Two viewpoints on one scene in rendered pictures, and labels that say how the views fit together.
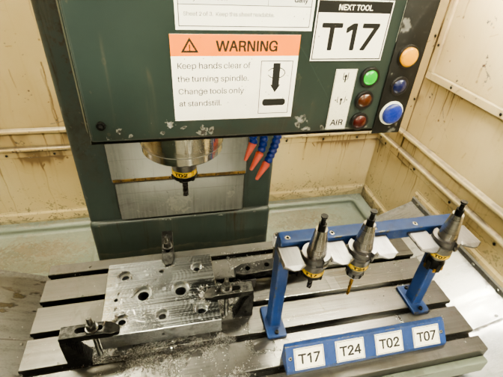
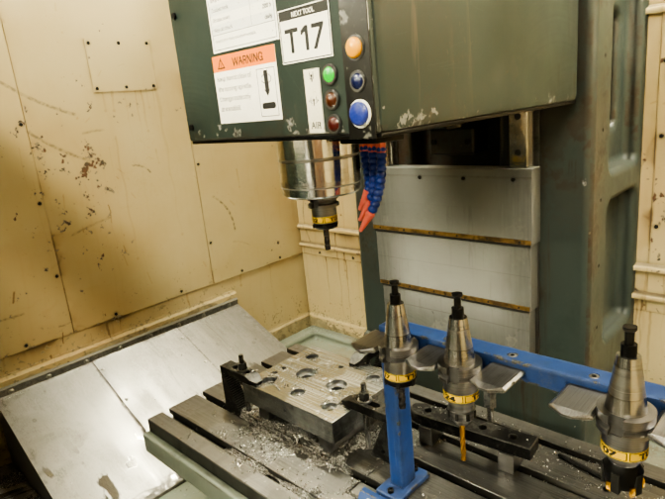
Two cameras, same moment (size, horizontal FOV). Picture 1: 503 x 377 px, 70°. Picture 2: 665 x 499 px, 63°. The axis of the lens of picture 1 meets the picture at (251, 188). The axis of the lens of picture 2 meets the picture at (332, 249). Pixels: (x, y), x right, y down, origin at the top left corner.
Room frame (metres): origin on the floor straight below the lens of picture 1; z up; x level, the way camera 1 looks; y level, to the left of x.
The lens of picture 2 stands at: (0.08, -0.79, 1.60)
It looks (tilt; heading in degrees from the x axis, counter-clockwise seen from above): 15 degrees down; 59
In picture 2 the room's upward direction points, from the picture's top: 6 degrees counter-clockwise
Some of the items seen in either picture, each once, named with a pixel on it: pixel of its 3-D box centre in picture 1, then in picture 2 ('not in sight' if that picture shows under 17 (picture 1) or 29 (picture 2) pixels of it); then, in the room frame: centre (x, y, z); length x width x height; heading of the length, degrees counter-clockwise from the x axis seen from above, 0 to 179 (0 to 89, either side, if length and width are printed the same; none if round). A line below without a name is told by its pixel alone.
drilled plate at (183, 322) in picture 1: (162, 296); (322, 388); (0.62, 0.22, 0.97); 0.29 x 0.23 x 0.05; 104
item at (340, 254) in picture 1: (338, 253); (427, 358); (0.58, -0.20, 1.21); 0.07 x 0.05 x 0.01; 14
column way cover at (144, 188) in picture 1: (180, 154); (448, 262); (1.05, 0.25, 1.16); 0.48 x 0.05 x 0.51; 104
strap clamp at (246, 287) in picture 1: (228, 297); (368, 417); (0.62, 0.04, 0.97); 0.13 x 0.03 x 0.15; 104
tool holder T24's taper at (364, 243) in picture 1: (366, 235); (458, 339); (0.59, -0.26, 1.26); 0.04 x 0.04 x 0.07
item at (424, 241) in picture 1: (425, 241); (577, 403); (0.63, -0.42, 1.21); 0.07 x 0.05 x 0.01; 14
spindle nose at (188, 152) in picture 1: (180, 119); (319, 161); (0.62, 0.14, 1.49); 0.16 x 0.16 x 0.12
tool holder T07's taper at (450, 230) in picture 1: (452, 224); (627, 381); (0.64, -0.47, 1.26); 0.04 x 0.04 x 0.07
